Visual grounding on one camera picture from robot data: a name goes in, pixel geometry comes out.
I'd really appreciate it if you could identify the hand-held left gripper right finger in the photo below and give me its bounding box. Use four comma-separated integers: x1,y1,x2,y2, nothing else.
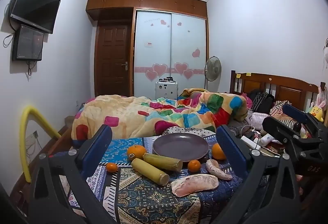
217,125,308,224

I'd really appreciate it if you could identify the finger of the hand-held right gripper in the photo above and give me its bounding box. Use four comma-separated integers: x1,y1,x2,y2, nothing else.
262,116,324,148
282,104,326,135

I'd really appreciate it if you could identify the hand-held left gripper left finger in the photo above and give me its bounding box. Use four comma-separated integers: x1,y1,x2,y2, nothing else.
28,125,118,224

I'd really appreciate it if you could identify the small peeled pomelo piece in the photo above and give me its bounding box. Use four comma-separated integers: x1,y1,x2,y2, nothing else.
205,159,233,180

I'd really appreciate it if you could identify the large orange with sticker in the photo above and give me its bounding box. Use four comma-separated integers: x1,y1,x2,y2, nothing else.
127,144,147,162

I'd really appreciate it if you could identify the dark purple plate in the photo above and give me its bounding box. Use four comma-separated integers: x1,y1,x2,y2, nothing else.
152,133,210,162

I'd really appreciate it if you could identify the large peeled pomelo piece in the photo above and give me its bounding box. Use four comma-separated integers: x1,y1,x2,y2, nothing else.
171,174,219,197

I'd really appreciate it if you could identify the yellow sugar cane piece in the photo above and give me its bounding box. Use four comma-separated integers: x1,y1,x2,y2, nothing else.
131,158,170,186

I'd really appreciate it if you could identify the brownish sugar cane piece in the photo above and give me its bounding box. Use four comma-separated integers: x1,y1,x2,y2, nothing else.
143,153,183,171

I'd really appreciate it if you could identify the person's right hand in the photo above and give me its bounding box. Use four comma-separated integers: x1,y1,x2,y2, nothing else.
295,174,328,214

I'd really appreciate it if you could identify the small white box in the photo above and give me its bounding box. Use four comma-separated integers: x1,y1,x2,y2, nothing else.
261,133,274,147

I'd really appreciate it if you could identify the grey cloth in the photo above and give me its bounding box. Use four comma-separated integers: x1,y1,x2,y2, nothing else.
227,118,252,137

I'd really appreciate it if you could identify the white power strip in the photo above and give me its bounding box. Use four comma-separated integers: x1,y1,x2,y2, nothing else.
240,135,262,149

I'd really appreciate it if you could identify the yellow chick plush toy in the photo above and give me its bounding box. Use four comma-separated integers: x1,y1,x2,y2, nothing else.
308,106,325,122

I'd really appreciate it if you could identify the black backpack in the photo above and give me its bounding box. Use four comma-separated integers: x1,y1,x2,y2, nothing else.
252,89,275,115

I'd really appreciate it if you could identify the wooden bed headboard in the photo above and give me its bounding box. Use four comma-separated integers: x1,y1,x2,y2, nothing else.
230,70,320,112

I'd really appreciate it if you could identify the colourful patchwork quilt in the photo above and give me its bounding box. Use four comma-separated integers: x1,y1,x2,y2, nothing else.
72,88,248,148

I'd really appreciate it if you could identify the patterned blue cloth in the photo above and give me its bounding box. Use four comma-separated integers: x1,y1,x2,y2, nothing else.
49,134,248,224

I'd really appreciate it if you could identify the yellow foam tube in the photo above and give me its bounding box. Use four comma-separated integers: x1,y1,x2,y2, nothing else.
20,106,62,183

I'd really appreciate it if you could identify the standing electric fan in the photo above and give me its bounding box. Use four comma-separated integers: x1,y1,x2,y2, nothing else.
204,56,222,92

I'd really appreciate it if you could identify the white box appliance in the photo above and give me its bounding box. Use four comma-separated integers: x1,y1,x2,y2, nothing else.
155,77,178,100

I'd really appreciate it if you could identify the brown wooden door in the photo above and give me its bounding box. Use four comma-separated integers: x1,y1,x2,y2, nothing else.
95,25,132,98

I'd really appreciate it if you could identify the wooden wardrobe with heart stickers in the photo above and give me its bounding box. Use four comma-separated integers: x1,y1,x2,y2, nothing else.
86,0,208,99

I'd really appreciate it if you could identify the small black wall monitor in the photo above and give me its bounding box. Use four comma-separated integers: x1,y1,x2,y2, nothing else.
12,24,44,62

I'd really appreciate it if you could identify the black television cable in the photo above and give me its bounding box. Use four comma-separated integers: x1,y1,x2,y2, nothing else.
3,0,16,48

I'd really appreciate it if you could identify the black wall television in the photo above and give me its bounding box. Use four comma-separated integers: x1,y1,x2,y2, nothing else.
10,0,61,34

